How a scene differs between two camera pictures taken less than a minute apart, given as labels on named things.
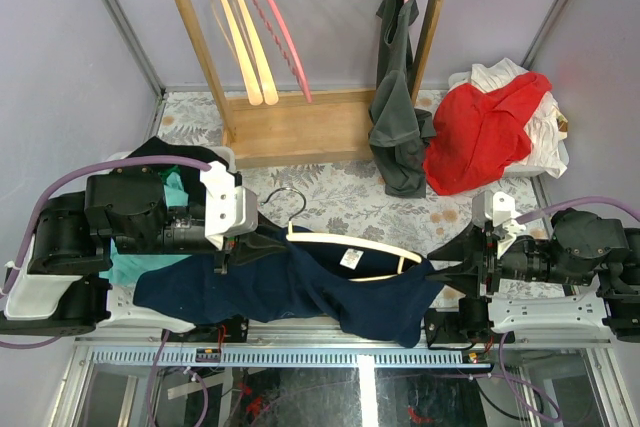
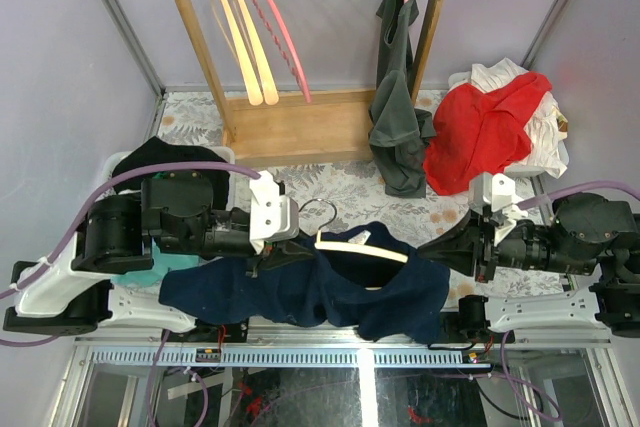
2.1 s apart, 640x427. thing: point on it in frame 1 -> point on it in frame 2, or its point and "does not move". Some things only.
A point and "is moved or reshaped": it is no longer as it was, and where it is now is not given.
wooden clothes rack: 307,127 does not move
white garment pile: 546,127 does not move
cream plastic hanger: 403,254 is moved or reshaped
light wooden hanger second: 269,91 does not move
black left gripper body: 235,247 -> 270,255
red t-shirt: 477,134 does not move
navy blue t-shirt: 381,296 is moved or reshaped
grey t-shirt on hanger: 399,131 does not move
